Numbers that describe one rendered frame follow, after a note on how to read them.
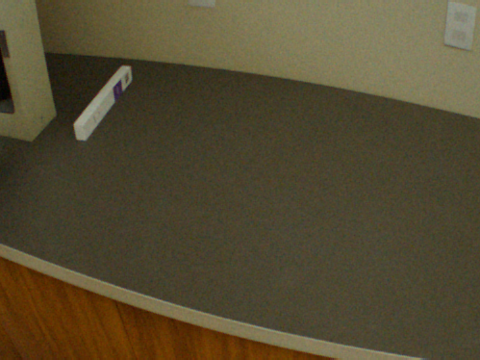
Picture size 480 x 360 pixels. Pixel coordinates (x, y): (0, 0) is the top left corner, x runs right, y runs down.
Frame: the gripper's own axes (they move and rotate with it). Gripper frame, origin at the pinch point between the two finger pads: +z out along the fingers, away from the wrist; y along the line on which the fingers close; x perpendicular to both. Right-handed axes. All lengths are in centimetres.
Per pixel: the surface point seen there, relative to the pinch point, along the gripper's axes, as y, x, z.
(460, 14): -103, 1, 35
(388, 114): -88, 26, 26
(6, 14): -13.9, -6.5, -5.8
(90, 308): -43, 41, -34
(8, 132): -6.3, 24.7, -6.6
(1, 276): -17, 43, -34
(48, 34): 11.6, 21.4, 36.6
